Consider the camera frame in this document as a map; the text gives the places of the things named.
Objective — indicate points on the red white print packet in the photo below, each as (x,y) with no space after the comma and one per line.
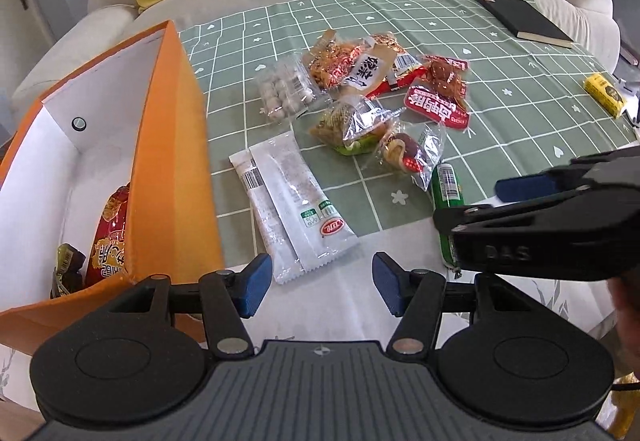
(430,106)

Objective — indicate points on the green checked tablecloth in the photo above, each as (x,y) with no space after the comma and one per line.
(525,86)

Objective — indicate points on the person's right forearm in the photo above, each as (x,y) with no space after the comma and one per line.
(627,321)

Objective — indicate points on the green sausage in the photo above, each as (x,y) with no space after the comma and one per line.
(447,183)

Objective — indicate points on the long white snack packet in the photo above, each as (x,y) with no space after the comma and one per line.
(295,191)
(265,231)

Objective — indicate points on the red striped snack packet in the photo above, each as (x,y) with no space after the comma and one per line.
(407,66)

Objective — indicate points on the clear packet with brown pastry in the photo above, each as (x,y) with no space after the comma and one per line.
(405,151)

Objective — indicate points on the clear packet of white balls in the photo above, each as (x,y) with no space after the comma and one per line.
(287,91)

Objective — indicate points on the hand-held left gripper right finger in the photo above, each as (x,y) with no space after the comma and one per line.
(387,286)

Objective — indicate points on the white label snack packet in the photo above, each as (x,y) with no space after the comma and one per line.
(367,68)

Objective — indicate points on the orange cardboard box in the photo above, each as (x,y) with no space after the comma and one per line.
(170,146)

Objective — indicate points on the clear mixed snack packet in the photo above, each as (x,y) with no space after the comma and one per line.
(345,126)

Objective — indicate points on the black notebook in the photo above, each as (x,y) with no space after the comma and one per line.
(525,18)

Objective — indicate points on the orange crunchy snack packet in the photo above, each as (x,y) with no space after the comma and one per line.
(330,63)

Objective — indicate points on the red dried meat packet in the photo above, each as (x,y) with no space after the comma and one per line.
(445,76)

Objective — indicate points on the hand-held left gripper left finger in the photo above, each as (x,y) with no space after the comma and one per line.
(255,283)

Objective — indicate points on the small yellow box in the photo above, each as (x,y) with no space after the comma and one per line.
(605,93)

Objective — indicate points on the dark snack packet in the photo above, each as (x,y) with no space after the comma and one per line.
(67,271)

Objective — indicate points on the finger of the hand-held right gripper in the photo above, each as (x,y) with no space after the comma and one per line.
(522,188)
(470,217)

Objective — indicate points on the white printed table cover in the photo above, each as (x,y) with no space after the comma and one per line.
(400,241)

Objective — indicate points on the large red snack packet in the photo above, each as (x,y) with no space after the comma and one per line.
(110,241)

